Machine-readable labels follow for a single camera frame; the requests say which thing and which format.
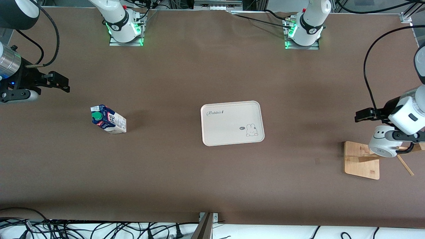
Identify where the black cable tangle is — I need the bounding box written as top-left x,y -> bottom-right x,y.
0,207 -> 200,239

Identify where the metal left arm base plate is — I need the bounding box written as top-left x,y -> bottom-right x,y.
283,18 -> 320,50

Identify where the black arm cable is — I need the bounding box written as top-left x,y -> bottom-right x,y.
15,2 -> 60,69
363,26 -> 425,115

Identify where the blue milk carton green cap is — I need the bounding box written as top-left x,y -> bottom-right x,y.
90,104 -> 127,135

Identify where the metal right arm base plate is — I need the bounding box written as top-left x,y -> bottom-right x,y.
109,15 -> 144,46

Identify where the wooden cup rack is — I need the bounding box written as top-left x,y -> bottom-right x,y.
344,141 -> 425,180

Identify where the white cup black handle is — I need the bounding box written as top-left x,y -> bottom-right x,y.
368,125 -> 415,158

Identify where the grey power strip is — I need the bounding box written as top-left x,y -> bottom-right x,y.
194,0 -> 243,10

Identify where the black cable on table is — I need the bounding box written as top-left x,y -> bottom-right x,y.
232,9 -> 293,29

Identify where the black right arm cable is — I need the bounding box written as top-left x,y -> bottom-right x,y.
15,2 -> 60,69

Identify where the beige rabbit print tray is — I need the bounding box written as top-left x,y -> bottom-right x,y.
201,101 -> 265,146

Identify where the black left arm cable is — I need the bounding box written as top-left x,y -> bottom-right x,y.
363,26 -> 425,115

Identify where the metal table bracket post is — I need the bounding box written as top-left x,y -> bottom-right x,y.
192,212 -> 219,239

